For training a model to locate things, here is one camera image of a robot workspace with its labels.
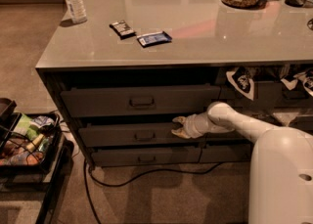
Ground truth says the blue snack packet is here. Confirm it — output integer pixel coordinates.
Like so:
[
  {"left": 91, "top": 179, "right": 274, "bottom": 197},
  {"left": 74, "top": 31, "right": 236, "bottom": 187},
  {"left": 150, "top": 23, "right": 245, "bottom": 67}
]
[{"left": 137, "top": 31, "right": 172, "bottom": 48}]

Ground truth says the black wire basket cart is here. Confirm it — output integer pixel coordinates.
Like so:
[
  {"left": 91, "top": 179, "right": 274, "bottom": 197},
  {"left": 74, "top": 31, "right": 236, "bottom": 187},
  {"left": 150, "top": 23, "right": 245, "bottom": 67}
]
[{"left": 0, "top": 98, "right": 74, "bottom": 224}]

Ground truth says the black snack packet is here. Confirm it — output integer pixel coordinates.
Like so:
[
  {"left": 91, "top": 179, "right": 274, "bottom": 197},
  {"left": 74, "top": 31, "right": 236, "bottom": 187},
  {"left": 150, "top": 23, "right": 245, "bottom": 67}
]
[{"left": 110, "top": 21, "right": 136, "bottom": 39}]

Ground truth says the black floor cable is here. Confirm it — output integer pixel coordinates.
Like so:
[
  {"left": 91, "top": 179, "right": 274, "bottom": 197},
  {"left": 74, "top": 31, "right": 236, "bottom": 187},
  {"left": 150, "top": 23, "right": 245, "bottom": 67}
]
[{"left": 82, "top": 158, "right": 226, "bottom": 224}]

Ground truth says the grey drawer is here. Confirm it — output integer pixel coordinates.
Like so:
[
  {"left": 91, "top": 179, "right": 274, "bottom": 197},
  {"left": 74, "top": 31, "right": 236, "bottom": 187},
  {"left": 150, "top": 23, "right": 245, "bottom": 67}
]
[
  {"left": 61, "top": 84, "right": 220, "bottom": 117},
  {"left": 260, "top": 113, "right": 313, "bottom": 132},
  {"left": 91, "top": 146, "right": 201, "bottom": 166},
  {"left": 219, "top": 81, "right": 313, "bottom": 110},
  {"left": 78, "top": 122, "right": 205, "bottom": 147},
  {"left": 200, "top": 144, "right": 251, "bottom": 163}
]

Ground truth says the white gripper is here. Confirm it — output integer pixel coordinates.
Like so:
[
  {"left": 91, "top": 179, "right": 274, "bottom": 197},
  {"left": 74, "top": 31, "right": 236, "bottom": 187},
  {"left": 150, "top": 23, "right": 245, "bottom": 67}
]
[{"left": 171, "top": 112, "right": 209, "bottom": 139}]

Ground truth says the grey drawer cabinet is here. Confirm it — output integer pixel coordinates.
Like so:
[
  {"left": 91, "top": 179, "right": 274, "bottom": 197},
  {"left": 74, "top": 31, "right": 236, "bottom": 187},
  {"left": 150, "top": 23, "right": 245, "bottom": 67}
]
[{"left": 36, "top": 0, "right": 313, "bottom": 166}]

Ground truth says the green snack bag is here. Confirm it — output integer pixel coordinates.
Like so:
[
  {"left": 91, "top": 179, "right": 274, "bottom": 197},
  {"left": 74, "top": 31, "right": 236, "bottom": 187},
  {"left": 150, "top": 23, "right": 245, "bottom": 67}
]
[{"left": 12, "top": 113, "right": 55, "bottom": 142}]

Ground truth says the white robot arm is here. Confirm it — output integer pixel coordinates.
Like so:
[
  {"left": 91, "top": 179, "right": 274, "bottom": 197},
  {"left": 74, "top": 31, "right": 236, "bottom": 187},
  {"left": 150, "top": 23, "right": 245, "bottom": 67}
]
[{"left": 171, "top": 102, "right": 276, "bottom": 144}]

